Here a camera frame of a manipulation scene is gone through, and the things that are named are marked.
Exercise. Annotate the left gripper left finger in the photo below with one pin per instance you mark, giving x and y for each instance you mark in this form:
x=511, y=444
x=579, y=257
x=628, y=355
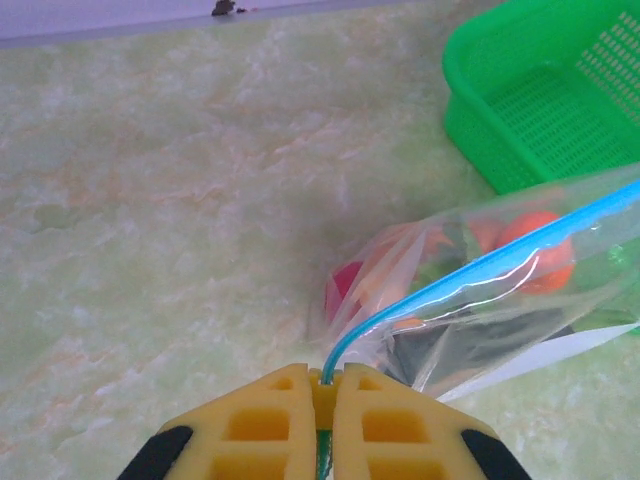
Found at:
x=210, y=435

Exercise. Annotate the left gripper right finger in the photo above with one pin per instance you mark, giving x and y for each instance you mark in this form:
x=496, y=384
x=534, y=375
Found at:
x=450, y=435

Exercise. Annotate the clear zip-top bag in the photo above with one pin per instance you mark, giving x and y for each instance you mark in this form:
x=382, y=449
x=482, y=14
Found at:
x=500, y=310

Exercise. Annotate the green leaf vegetable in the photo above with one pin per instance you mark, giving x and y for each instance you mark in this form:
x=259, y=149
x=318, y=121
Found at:
x=440, y=265

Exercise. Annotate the red round fruit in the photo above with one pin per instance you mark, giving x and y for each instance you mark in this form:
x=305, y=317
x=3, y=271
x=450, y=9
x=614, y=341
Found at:
x=342, y=295

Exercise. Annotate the green plastic basket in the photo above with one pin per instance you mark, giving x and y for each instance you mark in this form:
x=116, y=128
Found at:
x=525, y=115

